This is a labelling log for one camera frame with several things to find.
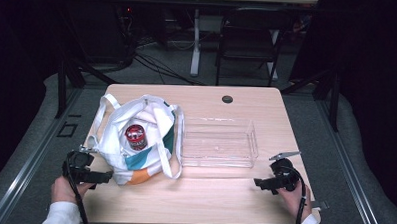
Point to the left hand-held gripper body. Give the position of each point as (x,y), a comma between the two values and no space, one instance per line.
(78,162)

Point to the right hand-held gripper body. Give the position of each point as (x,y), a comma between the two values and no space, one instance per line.
(282,175)

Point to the red can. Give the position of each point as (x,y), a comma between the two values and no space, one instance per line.
(136,137)

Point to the white tote bag colour patches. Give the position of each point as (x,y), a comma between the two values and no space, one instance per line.
(151,158)

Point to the clear plastic container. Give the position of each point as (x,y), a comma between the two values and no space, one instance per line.
(218,144)

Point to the person's right hand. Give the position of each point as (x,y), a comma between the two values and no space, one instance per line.
(293,202)

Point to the person's left hand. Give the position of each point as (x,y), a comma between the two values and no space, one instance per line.
(63,190)

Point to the black metal stand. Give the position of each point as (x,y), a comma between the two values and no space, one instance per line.
(333,96)
(62,84)

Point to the black table grommet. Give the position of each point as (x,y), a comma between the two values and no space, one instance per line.
(227,99)

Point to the white desk with legs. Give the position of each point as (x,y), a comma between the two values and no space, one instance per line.
(195,55)

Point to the black folding chair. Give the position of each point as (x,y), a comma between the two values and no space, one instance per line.
(247,33)

